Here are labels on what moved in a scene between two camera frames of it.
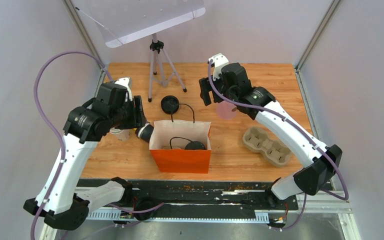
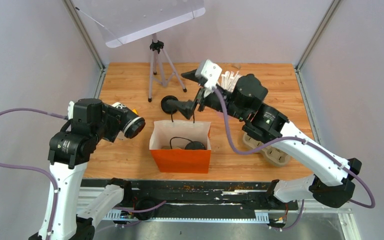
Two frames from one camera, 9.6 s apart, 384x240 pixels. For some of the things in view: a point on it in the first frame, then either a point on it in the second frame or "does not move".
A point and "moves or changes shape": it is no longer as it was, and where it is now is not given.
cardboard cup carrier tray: x=277 y=153 does not move
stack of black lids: x=169 y=104 does not move
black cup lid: x=195 y=145 does not move
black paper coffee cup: x=144 y=132 moves or changes shape
